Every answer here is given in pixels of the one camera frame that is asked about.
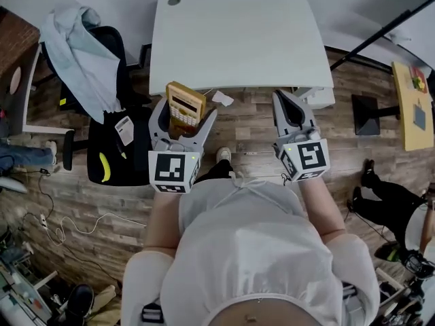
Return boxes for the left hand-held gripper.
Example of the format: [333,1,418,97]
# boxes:
[147,96,219,194]

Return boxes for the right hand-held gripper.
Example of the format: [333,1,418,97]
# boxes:
[271,89,331,183]

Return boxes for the yellow calculator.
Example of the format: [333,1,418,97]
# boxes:
[165,81,207,139]

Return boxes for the person's left forearm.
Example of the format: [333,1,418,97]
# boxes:
[143,189,181,251]

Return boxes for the person's right forearm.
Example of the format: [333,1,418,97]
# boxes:
[298,177,347,245]

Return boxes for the white calculator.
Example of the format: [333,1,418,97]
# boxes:
[114,115,135,147]

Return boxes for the white table foot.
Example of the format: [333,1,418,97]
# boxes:
[292,86,336,110]

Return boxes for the white paper scrap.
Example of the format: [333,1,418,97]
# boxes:
[211,90,235,107]

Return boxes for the person's white shoe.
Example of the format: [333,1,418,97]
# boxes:
[215,147,232,164]

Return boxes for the black office chair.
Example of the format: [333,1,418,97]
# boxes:
[40,25,154,187]

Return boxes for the person's black trouser leg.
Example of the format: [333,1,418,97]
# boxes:
[194,159,235,185]

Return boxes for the black pen yellow tip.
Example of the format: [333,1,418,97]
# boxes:
[115,137,128,160]

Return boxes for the black stand base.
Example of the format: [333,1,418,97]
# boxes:
[351,94,402,137]

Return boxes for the yellow banana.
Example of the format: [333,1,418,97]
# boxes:
[99,151,112,183]

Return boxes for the light blue cloth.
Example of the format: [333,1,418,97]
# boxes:
[38,6,124,125]

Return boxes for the yellow board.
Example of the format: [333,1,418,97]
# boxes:
[391,61,435,152]

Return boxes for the black stand pole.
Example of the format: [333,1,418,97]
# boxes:
[329,0,435,71]

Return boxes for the grey pouch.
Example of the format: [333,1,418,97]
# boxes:
[413,103,427,131]

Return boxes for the red and yellow flowers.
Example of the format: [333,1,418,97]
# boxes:
[408,67,429,94]

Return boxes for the person's white shirt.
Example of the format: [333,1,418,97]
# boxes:
[120,170,381,326]

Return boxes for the beige trouser leg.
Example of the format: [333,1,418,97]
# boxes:
[90,284,122,326]

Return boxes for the black shoe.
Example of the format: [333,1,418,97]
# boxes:
[65,283,95,323]

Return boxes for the white floor cable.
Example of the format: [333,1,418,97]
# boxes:
[40,212,147,248]

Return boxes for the black floor cable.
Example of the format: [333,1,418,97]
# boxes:
[10,168,124,287]

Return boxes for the white shelf frame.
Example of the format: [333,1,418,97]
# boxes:
[21,42,75,136]

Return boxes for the black strap buckle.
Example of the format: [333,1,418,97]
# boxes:
[140,302,166,324]

